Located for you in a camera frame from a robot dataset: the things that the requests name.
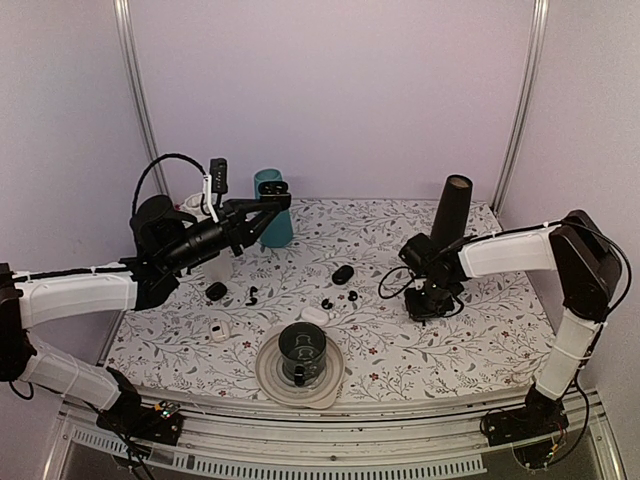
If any teal vase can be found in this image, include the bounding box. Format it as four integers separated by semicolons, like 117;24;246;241
254;168;293;248

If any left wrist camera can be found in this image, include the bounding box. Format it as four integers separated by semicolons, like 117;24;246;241
201;158;228;223

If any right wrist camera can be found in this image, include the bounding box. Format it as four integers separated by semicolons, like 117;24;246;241
398;233;440;275

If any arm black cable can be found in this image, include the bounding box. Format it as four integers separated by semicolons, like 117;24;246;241
378;222;632;321
130;153;211;216

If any black stem earbud pair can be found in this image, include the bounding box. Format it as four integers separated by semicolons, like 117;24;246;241
246;286;258;306

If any grey ceramic plate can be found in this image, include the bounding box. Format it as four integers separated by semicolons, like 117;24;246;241
255;327;346;410

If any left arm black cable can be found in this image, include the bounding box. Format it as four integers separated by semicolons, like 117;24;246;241
130;153;211;216

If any small black round case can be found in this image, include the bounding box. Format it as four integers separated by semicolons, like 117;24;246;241
205;282;228;301

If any aluminium frame post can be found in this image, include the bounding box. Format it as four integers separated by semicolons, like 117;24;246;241
490;0;550;217
112;0;171;201

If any right aluminium frame post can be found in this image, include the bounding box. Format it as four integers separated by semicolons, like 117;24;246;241
490;0;550;217

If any cream earbud case left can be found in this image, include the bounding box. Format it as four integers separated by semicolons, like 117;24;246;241
209;320;231;343

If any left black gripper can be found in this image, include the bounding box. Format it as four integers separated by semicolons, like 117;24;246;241
162;198;280;273

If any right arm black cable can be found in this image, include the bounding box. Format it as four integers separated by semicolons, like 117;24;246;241
378;222;632;321

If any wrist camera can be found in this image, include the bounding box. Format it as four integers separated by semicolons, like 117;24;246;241
201;158;228;223
398;233;440;275

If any left aluminium frame post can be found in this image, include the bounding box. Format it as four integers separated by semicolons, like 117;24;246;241
112;0;171;201

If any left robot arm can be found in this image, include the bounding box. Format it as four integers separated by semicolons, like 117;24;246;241
1;193;291;434

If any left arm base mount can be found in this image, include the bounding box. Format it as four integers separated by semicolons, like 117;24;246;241
96;399;184;446

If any dark brown vase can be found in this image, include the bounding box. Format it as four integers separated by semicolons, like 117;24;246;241
431;174;473;247

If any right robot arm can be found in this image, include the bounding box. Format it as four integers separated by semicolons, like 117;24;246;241
399;210;632;436

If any black oval earbud case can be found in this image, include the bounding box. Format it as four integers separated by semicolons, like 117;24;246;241
331;265;354;285

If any dark glass mug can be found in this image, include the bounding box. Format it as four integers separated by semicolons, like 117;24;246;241
278;322;327;387

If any white ribbed vase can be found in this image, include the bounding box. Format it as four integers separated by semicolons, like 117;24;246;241
179;193;233;283

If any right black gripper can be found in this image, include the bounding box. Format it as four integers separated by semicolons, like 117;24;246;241
403;277;456;322

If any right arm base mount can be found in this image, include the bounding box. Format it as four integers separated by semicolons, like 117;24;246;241
479;407;569;446

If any black case with gold line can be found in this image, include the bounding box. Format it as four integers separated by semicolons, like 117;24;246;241
258;180;292;210

